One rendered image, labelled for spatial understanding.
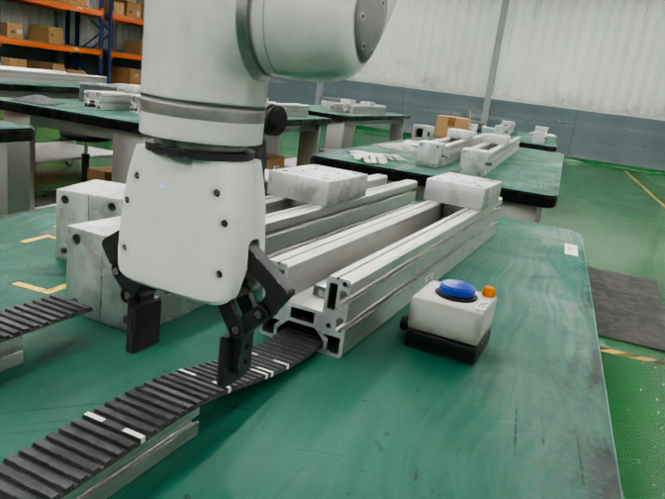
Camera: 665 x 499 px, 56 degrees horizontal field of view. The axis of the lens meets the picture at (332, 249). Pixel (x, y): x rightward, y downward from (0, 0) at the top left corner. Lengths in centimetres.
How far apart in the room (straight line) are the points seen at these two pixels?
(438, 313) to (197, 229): 34
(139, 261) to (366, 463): 23
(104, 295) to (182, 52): 35
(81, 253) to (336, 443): 34
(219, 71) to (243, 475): 27
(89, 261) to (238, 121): 33
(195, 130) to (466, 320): 39
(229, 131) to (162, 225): 8
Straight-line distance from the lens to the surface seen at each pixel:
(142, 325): 51
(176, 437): 49
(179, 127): 41
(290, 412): 55
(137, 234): 46
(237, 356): 46
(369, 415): 56
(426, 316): 70
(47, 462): 43
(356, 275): 65
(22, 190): 350
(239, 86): 41
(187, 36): 41
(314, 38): 38
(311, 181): 99
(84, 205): 88
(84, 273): 71
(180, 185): 43
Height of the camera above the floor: 105
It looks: 15 degrees down
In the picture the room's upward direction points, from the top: 7 degrees clockwise
